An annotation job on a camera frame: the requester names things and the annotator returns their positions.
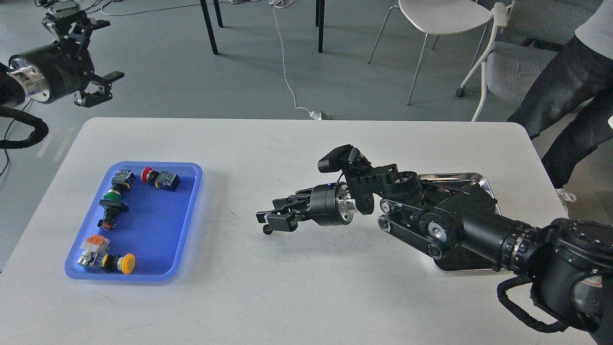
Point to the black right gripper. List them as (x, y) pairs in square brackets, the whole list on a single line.
[(328, 205)]

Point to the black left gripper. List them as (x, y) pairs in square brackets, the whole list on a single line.
[(48, 73)]

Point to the small black gear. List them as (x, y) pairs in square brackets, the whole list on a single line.
[(266, 229)]

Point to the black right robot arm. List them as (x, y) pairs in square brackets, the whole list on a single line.
[(563, 272)]

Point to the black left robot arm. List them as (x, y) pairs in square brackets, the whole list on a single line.
[(11, 96)]

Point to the white power adapter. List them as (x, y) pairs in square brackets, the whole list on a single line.
[(319, 115)]

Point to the blue plastic tray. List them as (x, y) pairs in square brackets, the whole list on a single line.
[(153, 229)]

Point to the silver metal tray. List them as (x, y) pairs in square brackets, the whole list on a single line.
[(459, 261)]

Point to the orange grey contact block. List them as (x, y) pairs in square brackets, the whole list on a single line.
[(96, 244)]

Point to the white chair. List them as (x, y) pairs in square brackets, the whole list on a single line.
[(437, 17)]

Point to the grey office chair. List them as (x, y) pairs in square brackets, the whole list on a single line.
[(508, 70)]

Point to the person in grey shirt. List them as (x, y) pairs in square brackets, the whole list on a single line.
[(581, 72)]

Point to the green push button switch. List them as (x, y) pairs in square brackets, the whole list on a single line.
[(122, 181)]

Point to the red push button switch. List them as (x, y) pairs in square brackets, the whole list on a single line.
[(163, 180)]

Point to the yellow push button switch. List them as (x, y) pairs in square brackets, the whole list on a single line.
[(107, 263)]

